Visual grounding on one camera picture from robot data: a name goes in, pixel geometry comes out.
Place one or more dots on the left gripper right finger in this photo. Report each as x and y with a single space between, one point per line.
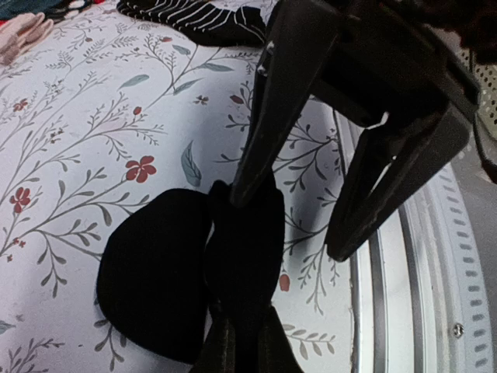
415 102

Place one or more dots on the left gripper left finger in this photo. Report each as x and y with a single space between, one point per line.
301 39

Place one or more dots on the black sock white stripes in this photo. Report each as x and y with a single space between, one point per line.
190 277

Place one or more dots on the black striped sock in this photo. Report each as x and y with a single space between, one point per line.
204 22

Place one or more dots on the red santa sock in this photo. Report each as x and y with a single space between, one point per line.
20 34

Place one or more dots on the dark green sock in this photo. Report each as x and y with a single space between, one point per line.
12 8

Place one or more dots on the aluminium front rail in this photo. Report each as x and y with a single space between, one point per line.
419 298

